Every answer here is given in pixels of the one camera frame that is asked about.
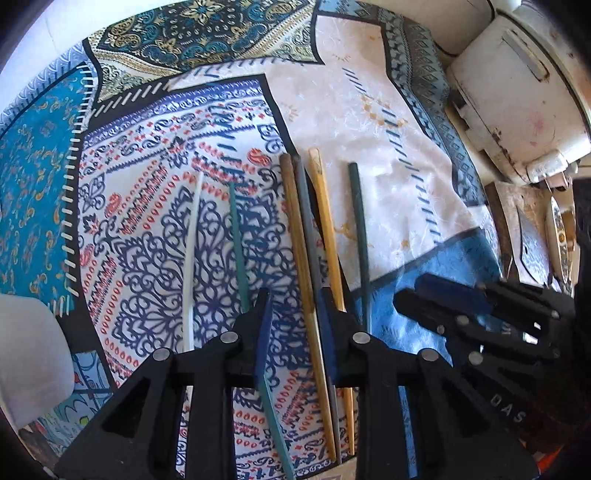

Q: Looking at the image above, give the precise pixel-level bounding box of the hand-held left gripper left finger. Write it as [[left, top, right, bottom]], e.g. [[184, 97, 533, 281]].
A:
[[54, 287, 275, 480]]

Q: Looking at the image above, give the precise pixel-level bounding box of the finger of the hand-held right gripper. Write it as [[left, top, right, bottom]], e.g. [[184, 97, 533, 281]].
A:
[[414, 273, 577, 344], [393, 290, 561, 370]]

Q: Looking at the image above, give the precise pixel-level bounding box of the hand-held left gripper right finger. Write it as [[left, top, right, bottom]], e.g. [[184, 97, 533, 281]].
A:
[[316, 286, 541, 480]]

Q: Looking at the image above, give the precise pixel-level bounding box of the brown wooden chopstick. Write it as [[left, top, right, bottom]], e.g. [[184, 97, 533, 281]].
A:
[[279, 154, 338, 462]]

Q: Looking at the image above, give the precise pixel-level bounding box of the teal chopstick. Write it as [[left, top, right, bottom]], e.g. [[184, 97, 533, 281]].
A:
[[228, 181, 296, 480]]

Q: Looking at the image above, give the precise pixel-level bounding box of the grey chopstick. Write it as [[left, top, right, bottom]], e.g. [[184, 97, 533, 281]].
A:
[[291, 154, 343, 466]]

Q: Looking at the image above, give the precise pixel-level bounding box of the white chopstick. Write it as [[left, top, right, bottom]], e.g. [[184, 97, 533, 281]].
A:
[[182, 172, 205, 356]]

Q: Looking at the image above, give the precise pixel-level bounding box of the white ceramic cup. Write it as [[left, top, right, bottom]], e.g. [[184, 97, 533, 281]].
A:
[[0, 293, 77, 428]]

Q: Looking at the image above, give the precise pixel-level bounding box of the patterned rim plate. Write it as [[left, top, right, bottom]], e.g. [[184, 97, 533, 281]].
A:
[[545, 196, 578, 296]]

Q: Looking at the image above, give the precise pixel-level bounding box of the patterned patchwork tablecloth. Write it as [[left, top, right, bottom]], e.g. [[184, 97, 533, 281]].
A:
[[0, 0, 504, 480]]

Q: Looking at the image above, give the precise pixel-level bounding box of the white rice cooker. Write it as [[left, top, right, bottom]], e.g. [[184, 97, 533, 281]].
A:
[[434, 0, 591, 185]]

